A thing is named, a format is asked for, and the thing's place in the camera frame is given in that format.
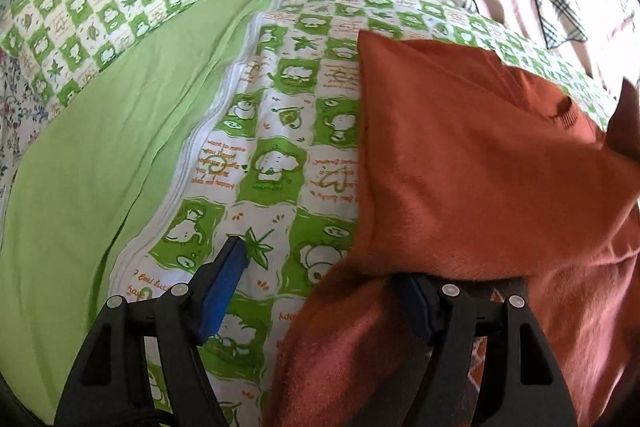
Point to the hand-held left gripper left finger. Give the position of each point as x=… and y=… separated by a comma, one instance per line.
x=222, y=292

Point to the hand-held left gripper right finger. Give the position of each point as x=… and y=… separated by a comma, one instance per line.
x=417, y=307

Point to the rust orange fleece garment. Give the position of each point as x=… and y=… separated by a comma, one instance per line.
x=475, y=157

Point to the plain green sheet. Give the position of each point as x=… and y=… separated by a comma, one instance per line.
x=100, y=182

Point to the green checked cartoon quilt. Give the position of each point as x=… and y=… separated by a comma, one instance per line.
x=280, y=117

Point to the green checked cartoon pillow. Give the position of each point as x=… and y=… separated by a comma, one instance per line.
x=100, y=7

